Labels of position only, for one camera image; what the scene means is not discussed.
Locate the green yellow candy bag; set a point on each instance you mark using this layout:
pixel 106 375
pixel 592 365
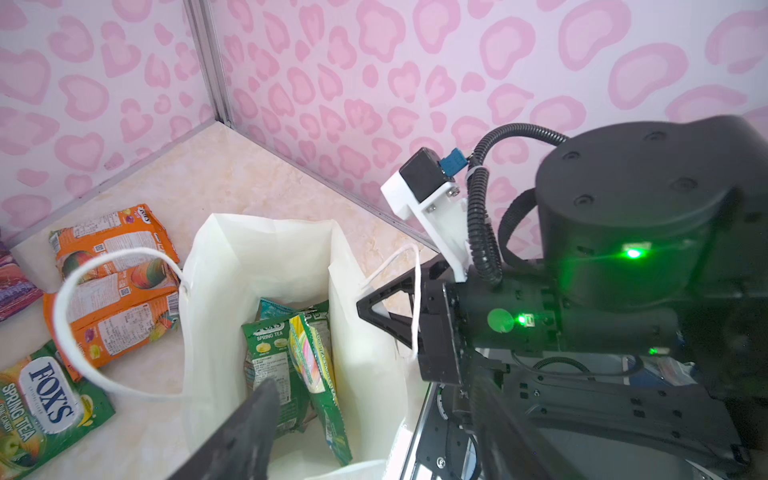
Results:
pixel 313 362

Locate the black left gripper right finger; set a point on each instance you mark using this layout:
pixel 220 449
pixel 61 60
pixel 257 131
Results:
pixel 510 446

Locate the purple candy bag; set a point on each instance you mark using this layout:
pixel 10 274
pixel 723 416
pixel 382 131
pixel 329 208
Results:
pixel 17 291

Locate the orange candy bag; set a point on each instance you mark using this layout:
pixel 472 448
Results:
pixel 117 314
pixel 129 228

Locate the green Fox's spring tea bag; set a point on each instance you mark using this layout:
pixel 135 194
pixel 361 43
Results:
pixel 267 357

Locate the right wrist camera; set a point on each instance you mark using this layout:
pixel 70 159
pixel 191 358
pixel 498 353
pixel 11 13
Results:
pixel 424 188

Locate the orange candy bag upper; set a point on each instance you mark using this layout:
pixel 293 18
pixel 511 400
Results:
pixel 129 228

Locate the aluminium corner frame post left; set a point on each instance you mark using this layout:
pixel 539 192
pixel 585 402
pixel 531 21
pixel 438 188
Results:
pixel 204 36

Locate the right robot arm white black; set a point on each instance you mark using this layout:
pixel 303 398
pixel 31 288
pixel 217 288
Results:
pixel 611 284

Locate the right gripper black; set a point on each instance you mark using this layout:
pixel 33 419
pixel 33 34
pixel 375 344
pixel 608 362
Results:
pixel 524 315

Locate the green rainbow candy bag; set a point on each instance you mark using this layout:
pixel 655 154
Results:
pixel 44 411

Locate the white paper bag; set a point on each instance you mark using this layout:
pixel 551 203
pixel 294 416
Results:
pixel 235 261

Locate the orange candy bag lower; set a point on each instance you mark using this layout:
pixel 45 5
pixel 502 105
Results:
pixel 117 314

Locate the teal mint candy bag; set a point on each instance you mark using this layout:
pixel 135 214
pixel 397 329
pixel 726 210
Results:
pixel 269 310

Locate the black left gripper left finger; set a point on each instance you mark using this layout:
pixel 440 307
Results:
pixel 241 448

